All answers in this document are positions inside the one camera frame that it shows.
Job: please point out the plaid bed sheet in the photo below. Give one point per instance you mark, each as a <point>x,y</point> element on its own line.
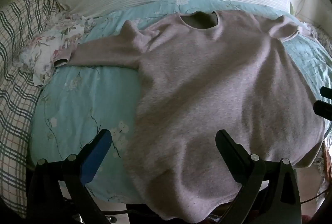
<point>18,99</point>

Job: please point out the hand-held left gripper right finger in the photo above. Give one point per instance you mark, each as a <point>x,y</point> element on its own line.
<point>231,161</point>

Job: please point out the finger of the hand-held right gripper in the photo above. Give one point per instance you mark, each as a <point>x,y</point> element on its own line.
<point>323,110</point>
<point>327,93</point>

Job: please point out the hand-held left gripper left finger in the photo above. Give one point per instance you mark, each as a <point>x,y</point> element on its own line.
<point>96,155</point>

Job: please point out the light blue floral quilt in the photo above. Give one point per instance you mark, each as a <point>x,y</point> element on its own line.
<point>77,104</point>

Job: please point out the pinkish grey sweater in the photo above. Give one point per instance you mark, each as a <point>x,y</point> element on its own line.
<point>207,89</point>

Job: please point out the white floral cloth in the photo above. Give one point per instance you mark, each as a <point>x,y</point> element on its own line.
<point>49,50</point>

